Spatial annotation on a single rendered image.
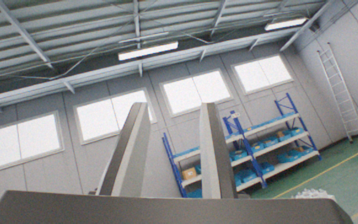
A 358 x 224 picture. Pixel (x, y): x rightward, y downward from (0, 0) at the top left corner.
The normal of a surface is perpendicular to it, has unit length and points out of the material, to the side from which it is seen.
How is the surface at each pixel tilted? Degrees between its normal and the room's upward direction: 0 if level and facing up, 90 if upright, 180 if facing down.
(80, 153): 90
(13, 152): 90
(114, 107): 90
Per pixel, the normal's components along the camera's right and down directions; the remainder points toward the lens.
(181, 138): 0.15, -0.32
